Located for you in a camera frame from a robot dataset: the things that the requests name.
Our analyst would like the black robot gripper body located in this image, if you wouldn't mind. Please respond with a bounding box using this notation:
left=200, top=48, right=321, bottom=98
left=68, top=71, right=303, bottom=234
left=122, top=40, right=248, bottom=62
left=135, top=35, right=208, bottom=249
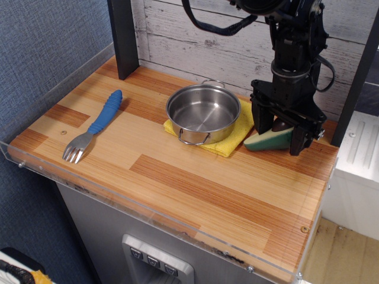
left=250, top=73, right=326, bottom=140

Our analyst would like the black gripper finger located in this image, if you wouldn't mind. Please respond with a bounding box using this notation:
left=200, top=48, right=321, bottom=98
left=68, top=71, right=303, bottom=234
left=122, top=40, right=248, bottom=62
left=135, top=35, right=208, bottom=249
left=290, top=120, right=314, bottom=156
left=252, top=102, right=274, bottom=134

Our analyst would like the toy avocado half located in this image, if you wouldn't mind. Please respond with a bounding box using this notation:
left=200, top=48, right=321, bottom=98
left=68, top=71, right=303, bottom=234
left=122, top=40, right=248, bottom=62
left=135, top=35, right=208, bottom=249
left=243, top=118, right=294, bottom=151

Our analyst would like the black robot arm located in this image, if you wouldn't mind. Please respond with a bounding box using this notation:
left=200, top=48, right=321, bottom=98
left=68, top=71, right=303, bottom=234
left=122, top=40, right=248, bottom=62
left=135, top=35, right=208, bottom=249
left=231, top=1, right=329, bottom=156

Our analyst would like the silver metal pan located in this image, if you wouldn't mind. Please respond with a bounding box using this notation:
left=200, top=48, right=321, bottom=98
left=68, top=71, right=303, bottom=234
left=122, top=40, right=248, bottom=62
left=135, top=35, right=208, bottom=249
left=166, top=80, right=242, bottom=146

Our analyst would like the yellow folded cloth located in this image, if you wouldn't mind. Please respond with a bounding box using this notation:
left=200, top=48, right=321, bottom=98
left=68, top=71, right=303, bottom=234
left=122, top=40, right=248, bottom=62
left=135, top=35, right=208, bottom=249
left=163, top=99, right=262, bottom=159

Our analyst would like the clear acrylic table guard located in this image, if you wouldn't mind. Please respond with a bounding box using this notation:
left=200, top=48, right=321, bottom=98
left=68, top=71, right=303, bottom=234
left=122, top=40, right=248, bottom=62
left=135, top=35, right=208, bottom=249
left=0, top=43, right=338, bottom=284

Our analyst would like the white ridged side counter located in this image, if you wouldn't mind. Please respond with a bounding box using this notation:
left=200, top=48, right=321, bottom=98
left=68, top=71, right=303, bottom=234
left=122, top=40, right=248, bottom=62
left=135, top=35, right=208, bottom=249
left=322, top=111, right=378, bottom=240

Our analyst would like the grey toy fridge cabinet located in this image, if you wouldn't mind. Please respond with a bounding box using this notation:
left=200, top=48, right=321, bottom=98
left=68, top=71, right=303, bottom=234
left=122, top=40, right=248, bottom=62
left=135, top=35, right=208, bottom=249
left=58, top=184, right=305, bottom=283

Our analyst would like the yellow object at corner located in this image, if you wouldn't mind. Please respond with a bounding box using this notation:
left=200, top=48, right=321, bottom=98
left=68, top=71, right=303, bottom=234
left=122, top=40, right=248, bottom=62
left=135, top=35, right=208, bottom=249
left=30, top=270, right=53, bottom=284

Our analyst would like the black right vertical post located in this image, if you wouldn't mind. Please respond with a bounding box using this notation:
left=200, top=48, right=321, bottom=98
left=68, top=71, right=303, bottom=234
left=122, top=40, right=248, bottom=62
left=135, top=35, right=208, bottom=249
left=331, top=11, right=378, bottom=147

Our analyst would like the black vertical post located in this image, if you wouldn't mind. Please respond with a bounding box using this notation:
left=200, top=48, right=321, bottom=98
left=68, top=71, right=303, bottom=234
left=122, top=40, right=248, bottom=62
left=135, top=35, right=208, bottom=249
left=107, top=0, right=140, bottom=80
left=331, top=11, right=378, bottom=147

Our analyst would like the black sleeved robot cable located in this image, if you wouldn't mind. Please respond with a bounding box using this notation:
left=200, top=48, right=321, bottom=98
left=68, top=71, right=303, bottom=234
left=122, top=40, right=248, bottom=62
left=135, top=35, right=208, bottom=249
left=181, top=0, right=258, bottom=38

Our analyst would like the black left vertical post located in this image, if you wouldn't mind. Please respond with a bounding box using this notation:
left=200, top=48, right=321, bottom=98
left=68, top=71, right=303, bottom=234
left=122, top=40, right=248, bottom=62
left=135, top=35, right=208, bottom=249
left=107, top=0, right=140, bottom=80

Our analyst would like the blue handled metal fork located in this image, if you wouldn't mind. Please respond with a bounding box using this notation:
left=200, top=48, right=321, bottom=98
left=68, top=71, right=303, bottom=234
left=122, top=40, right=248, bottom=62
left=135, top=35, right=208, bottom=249
left=62, top=90, right=123, bottom=164

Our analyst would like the black braided cable bundle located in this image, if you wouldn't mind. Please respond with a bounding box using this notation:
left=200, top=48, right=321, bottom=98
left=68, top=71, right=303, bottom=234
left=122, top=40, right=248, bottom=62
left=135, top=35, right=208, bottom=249
left=0, top=260, right=33, bottom=284

